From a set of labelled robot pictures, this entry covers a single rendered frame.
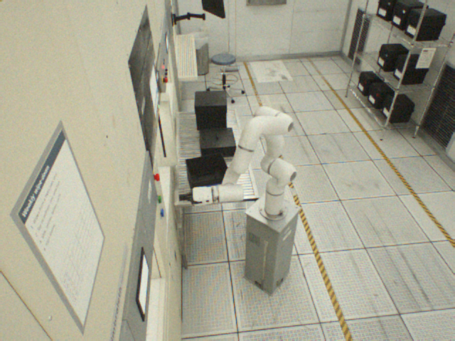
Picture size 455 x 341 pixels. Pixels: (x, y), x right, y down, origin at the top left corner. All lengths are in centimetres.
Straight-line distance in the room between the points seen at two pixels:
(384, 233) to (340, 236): 41
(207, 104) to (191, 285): 152
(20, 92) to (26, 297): 27
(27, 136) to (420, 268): 311
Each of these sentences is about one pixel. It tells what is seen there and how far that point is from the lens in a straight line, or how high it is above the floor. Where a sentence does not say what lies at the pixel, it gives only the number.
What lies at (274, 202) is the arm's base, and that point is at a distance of 219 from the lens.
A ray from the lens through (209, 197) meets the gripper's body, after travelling 174.
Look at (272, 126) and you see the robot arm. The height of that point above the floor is 153.
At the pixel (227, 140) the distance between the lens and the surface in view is 278.
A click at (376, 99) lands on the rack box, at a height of 31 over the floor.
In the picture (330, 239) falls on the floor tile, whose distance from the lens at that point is 325.
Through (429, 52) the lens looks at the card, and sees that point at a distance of 433.
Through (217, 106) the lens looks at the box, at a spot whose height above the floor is 101.
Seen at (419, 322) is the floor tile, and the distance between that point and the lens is 302.
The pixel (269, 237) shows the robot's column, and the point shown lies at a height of 64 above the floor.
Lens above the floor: 242
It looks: 39 degrees down
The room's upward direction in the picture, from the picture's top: 1 degrees counter-clockwise
